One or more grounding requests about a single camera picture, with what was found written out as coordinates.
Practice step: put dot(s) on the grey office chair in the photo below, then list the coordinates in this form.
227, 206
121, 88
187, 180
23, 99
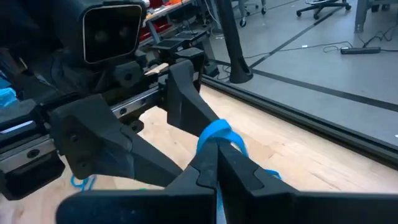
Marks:
245, 12

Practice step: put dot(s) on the blue rubber band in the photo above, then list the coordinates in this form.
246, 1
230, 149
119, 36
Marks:
82, 183
217, 126

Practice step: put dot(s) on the grey table leg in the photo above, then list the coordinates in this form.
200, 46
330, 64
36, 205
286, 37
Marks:
362, 15

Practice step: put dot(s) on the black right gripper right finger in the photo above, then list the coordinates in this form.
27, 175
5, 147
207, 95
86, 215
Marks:
242, 177

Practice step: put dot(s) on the workbench with red bins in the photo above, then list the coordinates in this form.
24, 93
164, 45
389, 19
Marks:
161, 18

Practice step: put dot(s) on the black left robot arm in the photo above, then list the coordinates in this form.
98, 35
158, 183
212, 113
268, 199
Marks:
31, 31

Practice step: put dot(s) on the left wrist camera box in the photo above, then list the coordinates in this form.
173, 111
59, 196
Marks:
112, 34

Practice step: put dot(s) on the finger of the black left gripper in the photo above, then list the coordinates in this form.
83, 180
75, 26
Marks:
102, 146
186, 102

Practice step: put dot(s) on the office chair base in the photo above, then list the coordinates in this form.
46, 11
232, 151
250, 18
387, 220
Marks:
323, 6

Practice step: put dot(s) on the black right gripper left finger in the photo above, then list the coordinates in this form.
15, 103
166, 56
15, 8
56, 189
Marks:
205, 168

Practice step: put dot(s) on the blue plastic basket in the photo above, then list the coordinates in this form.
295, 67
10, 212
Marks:
6, 96

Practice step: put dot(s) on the green plastic basket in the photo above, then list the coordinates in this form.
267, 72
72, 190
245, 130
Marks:
143, 188

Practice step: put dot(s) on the black pole with round base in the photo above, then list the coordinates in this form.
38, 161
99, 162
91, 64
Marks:
233, 37

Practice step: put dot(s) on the black power strip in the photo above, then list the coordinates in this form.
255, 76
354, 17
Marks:
360, 50

